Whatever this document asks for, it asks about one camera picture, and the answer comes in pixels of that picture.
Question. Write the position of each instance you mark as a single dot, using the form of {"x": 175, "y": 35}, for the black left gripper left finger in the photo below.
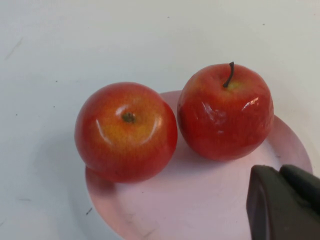
{"x": 272, "y": 207}

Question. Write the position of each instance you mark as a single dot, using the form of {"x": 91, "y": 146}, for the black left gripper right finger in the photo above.
{"x": 305, "y": 185}

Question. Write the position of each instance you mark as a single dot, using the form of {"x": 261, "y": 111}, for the red apple with stem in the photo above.
{"x": 225, "y": 125}

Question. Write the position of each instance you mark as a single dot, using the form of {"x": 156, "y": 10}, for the red apple without stem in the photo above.
{"x": 125, "y": 140}

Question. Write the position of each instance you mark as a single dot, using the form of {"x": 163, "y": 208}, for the pink round plate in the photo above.
{"x": 187, "y": 200}

